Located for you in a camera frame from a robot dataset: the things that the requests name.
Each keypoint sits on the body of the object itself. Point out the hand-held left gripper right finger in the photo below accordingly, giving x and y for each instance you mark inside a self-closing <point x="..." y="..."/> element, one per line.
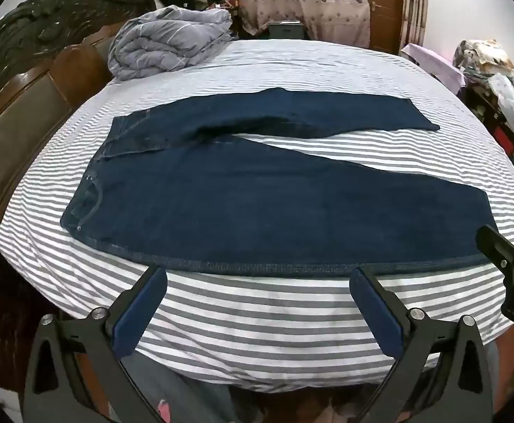
<point x="378" y="313"/>

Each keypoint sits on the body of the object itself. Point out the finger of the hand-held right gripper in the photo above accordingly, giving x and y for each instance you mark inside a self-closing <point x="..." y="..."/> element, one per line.
<point x="499" y="249"/>

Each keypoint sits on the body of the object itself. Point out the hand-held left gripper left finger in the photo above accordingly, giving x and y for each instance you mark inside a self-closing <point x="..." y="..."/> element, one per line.
<point x="140" y="313"/>

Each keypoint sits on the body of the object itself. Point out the dark blue denim pants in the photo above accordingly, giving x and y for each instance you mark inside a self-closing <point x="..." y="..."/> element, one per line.
<point x="239" y="211"/>

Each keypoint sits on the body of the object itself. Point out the grey white striped bed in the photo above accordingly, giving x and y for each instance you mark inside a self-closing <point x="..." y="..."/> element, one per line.
<point x="283" y="317"/>

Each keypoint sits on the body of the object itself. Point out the person's grey clothed legs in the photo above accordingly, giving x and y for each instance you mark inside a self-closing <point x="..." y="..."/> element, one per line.
<point x="182" y="398"/>

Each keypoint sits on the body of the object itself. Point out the dark wooden shelf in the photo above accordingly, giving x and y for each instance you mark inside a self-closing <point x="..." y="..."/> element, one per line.
<point x="488" y="110"/>

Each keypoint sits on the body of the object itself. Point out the floral cloth pile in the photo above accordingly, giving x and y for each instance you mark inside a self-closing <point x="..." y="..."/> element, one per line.
<point x="486" y="57"/>

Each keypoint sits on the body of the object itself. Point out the carved wooden headboard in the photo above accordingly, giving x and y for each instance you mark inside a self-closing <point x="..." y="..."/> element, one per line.
<point x="19" y="114"/>

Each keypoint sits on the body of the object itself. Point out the brown wooden door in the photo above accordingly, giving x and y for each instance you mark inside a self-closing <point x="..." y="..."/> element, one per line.
<point x="385" y="9"/>

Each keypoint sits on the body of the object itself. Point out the grey folded comforter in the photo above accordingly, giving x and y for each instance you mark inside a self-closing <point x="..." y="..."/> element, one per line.
<point x="164" y="39"/>

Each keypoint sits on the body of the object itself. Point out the black box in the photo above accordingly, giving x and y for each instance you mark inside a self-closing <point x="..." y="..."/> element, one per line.
<point x="286" y="31"/>

